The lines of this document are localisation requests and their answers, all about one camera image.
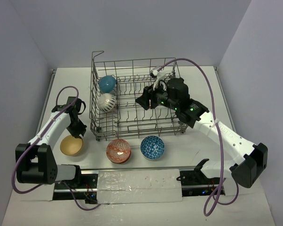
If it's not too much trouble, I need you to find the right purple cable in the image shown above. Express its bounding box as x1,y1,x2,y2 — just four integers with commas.
157,57,240,217

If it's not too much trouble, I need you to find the red patterned bowl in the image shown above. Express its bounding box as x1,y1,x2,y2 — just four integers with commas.
106,139,132,164

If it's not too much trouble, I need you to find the yellow bowl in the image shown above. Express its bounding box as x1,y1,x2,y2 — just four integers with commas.
60,135,83,156

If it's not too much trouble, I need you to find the plain blue bowl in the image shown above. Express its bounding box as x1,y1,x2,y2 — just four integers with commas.
99,75,116,93

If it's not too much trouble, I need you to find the grey wire dish rack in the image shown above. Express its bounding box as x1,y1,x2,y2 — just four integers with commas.
89,51,187,141

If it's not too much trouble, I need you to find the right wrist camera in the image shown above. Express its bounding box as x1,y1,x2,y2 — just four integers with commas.
150,66,166,90

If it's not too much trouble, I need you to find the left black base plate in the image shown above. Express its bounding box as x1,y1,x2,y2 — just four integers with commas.
52,170,98,204

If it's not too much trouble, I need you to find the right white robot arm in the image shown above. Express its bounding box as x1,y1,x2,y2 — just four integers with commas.
135,78,268,188

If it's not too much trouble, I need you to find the blue patterned bowl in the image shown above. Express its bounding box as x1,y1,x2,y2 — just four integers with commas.
140,136,165,161

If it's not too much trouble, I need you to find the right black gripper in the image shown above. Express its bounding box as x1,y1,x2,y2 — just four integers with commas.
135,78,179,110

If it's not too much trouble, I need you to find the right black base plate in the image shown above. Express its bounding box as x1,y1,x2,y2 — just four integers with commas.
176,170,220,197

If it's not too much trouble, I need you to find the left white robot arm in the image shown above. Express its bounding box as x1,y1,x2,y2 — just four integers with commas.
12,97,86,188

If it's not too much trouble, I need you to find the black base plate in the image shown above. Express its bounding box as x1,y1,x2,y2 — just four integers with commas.
176,170,220,197
52,170,98,204

